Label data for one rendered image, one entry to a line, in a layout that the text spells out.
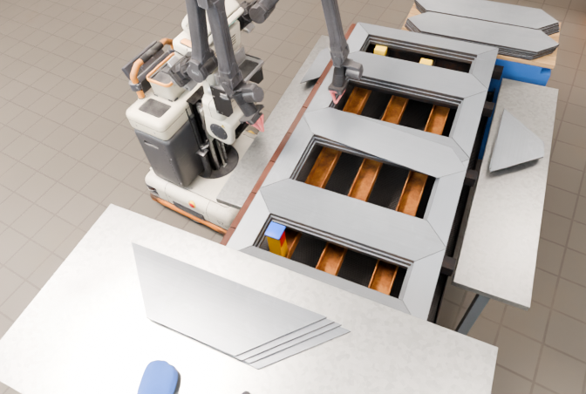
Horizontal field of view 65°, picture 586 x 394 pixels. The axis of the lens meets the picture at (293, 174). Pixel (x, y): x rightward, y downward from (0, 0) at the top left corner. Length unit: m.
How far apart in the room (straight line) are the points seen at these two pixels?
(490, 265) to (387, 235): 0.40
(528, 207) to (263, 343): 1.22
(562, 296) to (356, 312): 1.62
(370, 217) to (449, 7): 1.50
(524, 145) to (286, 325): 1.36
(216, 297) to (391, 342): 0.51
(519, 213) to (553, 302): 0.85
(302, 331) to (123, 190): 2.10
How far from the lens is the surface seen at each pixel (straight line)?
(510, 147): 2.20
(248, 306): 1.37
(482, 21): 2.79
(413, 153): 1.97
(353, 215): 1.75
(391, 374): 1.33
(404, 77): 2.32
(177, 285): 1.45
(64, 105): 4.03
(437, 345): 1.37
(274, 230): 1.70
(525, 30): 2.79
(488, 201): 2.03
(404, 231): 1.74
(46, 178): 3.53
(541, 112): 2.47
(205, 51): 1.76
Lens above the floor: 2.33
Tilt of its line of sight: 51 degrees down
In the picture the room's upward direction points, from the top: 6 degrees counter-clockwise
